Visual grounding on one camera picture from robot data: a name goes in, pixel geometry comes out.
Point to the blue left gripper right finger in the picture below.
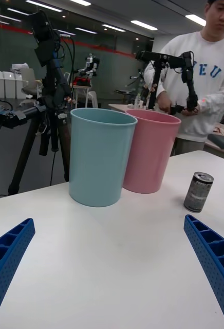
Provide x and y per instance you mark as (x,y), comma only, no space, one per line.
(214,257)

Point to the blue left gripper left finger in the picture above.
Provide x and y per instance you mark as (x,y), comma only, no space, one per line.
(6,257)

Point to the black drink can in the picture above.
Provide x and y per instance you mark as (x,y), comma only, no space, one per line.
(198,192)

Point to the black articulated arm rig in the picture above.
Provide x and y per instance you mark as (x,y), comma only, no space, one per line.
(168,61)

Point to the person's left hand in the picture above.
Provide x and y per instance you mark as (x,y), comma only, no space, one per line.
(194,111)

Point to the person's right hand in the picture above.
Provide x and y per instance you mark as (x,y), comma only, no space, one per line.
(164,101)

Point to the pink plastic bin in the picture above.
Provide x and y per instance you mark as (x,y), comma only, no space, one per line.
(153,154)

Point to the pale blue plastic bin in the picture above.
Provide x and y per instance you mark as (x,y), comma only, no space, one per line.
(96,159)

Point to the blue black clamp device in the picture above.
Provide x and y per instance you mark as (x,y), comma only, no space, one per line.
(4,115)

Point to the grey office chair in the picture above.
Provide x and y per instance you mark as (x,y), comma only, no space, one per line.
(29,82)

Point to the person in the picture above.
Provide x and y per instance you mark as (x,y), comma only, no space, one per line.
(207,59)

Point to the small white humanoid robot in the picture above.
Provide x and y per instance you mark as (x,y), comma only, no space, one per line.
(91,64)

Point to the black camera tripod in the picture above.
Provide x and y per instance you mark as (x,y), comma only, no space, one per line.
(54,77)

